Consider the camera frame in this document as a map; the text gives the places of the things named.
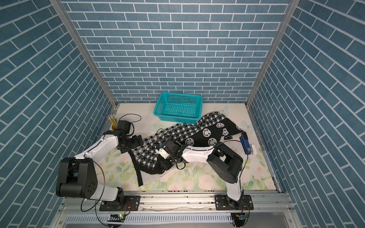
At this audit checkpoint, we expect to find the black white smiley scarf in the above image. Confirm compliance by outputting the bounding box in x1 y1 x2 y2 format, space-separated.
128 112 243 186

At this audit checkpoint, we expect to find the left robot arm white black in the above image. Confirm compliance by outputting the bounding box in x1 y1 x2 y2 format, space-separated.
56 130 143 211

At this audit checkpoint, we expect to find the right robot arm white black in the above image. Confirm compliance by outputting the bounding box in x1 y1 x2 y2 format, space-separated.
156 140 254 211

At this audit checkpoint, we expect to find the teal plastic mesh basket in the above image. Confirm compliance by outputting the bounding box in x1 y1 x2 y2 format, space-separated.
154 92 203 124

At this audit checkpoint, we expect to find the floral table mat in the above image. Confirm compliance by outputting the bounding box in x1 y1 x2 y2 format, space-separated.
85 103 277 192

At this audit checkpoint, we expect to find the small white eraser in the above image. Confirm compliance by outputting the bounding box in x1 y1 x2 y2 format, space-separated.
251 144 257 155

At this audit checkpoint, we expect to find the green circuit board right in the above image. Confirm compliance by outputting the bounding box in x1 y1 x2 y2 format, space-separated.
235 214 250 221

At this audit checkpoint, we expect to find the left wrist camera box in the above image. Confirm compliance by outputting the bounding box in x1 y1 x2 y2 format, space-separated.
116 120 132 134

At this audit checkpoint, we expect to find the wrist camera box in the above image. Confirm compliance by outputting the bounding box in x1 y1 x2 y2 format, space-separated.
116 120 132 134
157 140 181 160

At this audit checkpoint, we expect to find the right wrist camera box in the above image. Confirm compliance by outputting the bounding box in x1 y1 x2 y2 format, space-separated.
157 140 181 160

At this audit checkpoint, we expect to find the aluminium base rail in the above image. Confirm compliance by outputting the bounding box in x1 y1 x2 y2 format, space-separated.
58 191 295 215

